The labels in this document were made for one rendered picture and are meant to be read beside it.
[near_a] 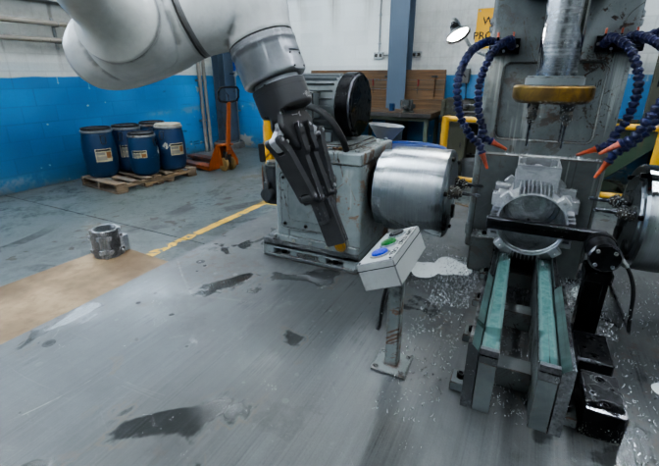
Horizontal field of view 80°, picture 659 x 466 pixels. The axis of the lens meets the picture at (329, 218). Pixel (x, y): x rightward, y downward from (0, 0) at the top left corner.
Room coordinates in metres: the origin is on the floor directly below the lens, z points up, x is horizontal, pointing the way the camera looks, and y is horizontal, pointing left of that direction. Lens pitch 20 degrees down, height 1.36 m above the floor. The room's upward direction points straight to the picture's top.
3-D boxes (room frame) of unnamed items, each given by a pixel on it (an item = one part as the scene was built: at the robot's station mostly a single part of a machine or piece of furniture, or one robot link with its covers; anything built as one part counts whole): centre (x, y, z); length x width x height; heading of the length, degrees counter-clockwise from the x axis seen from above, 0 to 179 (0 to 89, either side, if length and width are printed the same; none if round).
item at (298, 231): (1.25, 0.00, 0.99); 0.35 x 0.31 x 0.37; 64
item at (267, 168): (1.22, 0.17, 1.07); 0.08 x 0.07 x 0.20; 154
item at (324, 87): (1.24, 0.05, 1.16); 0.33 x 0.26 x 0.42; 64
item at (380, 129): (2.71, -0.38, 0.93); 0.25 x 0.24 x 0.25; 153
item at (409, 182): (1.14, -0.21, 1.04); 0.37 x 0.25 x 0.25; 64
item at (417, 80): (6.06, -0.46, 0.71); 2.21 x 0.95 x 1.43; 63
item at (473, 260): (1.10, -0.46, 0.86); 0.07 x 0.06 x 0.12; 64
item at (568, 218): (0.99, -0.53, 1.01); 0.20 x 0.19 x 0.19; 154
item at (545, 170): (1.03, -0.55, 1.11); 0.12 x 0.11 x 0.07; 154
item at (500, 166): (1.13, -0.60, 0.97); 0.30 x 0.11 x 0.34; 64
